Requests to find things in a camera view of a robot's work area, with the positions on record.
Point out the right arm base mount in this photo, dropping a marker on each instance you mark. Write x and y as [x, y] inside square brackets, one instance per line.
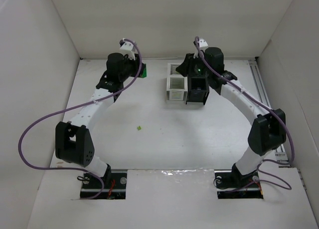
[228, 186]

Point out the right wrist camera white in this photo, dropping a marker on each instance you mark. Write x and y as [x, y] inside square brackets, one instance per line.
[201, 45]

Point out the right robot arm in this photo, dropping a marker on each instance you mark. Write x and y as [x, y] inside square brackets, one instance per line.
[267, 125]

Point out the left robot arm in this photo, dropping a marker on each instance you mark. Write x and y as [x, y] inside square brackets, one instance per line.
[73, 141]

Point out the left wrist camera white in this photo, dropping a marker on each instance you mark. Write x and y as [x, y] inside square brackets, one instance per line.
[127, 48]

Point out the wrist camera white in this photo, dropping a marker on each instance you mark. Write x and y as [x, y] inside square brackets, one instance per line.
[201, 45]
[127, 48]

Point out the white slotted container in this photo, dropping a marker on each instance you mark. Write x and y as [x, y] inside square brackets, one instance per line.
[175, 95]

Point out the black slotted container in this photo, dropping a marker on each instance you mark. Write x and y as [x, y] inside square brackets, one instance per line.
[194, 83]

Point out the green rounded brick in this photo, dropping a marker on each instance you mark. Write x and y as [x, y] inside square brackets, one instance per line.
[143, 72]

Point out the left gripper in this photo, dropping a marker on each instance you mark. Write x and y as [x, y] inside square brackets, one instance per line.
[137, 67]

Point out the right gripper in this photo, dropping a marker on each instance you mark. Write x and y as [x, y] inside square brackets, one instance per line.
[197, 80]

